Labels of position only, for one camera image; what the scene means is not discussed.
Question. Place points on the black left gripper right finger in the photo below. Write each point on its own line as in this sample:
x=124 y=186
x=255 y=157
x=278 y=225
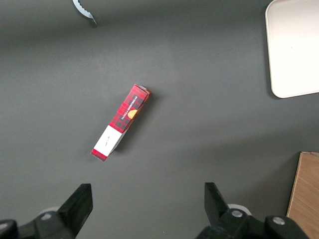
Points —
x=214 y=201

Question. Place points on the wooden drawer cabinet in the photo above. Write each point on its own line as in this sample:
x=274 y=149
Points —
x=306 y=199

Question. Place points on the beige plastic tray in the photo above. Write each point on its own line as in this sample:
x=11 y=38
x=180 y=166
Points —
x=294 y=47

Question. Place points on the red plaid shortbread box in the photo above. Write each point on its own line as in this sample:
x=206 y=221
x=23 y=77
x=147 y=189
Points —
x=124 y=117

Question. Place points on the white serrated strip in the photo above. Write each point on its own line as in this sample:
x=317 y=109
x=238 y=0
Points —
x=83 y=11

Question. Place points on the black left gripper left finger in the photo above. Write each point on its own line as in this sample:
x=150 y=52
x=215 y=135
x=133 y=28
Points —
x=79 y=204

